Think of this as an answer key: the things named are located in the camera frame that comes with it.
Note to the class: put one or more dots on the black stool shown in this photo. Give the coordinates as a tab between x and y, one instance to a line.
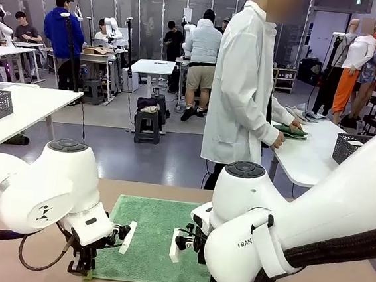
163	107

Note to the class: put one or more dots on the grey cup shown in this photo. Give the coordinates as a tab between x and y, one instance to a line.
156	92

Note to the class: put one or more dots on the person in dark cap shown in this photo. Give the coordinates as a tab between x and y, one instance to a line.
226	23

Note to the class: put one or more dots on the black tripod stand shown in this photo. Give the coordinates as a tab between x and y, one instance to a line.
70	53

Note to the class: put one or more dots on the black camera pole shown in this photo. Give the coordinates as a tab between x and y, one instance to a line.
129	48

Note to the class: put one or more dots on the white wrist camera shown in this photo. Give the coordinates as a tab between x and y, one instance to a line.
176	250
128	238

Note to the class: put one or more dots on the person's right forearm white sleeve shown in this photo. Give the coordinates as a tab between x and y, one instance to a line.
262	128

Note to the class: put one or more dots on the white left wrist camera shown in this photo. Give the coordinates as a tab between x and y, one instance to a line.
128	238

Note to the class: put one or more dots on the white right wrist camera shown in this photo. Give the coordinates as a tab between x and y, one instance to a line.
176	250

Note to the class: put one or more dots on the person in black clothes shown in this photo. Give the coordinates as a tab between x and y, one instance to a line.
173	43

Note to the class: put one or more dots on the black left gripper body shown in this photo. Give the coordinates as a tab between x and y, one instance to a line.
84	253

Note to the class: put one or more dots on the wooden shoe rack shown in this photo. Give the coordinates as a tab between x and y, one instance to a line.
285	80

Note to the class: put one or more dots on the white desk with cardboard box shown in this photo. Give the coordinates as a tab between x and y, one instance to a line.
97	59

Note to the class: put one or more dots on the white table with towels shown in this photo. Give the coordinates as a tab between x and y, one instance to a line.
306	159

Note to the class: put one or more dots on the person in blue hoodie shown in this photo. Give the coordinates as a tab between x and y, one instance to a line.
63	32

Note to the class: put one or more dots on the person's left forearm white sleeve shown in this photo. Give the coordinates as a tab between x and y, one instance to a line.
282	115

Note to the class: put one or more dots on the seated person in grey shirt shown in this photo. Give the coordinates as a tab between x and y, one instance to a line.
26	33

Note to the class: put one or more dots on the light green towel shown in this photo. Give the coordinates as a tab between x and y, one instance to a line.
153	227

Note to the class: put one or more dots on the grey crumpled towel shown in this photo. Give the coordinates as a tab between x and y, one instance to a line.
313	117

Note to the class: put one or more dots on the pile of dark clothes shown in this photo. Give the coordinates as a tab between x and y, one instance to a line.
147	104

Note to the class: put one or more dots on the grey basket with towels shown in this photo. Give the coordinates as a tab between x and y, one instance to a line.
343	149

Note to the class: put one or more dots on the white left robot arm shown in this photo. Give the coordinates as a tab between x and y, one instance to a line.
54	184

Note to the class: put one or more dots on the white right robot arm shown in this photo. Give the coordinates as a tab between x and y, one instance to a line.
300	225

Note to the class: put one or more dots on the mannequin with orange trousers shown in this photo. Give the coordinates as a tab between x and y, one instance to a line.
359	54

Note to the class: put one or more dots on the grey plastic stool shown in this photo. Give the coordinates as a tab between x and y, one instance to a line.
148	124

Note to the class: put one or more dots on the brown cardboard box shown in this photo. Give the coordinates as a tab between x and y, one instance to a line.
96	51

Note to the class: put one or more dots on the dark grey step stool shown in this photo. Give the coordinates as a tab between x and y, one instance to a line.
93	90

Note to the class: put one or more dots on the long white desk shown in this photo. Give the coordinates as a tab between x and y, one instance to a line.
6	52

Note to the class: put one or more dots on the black luggage bag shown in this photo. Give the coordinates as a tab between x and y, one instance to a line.
309	71

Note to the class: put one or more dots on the black trolley shelf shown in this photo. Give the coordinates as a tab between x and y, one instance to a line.
374	112

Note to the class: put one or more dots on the white mannequin with grey vest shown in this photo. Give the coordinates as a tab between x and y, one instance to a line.
348	46

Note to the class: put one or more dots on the person in white hoodie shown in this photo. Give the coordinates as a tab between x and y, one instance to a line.
203	46

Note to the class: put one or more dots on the seated person in white shirt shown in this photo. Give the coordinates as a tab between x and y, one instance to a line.
102	32

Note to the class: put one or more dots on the person's left hand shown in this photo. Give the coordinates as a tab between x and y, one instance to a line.
296	124

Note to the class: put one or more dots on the person's right hand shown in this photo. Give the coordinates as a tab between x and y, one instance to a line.
278	140

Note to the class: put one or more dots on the black braided right arm sleeve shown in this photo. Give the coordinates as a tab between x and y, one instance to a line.
330	251

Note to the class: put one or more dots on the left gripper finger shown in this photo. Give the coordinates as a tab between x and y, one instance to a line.
74	266
86	270

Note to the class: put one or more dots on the small white standing desk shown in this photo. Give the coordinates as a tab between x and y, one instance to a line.
153	67

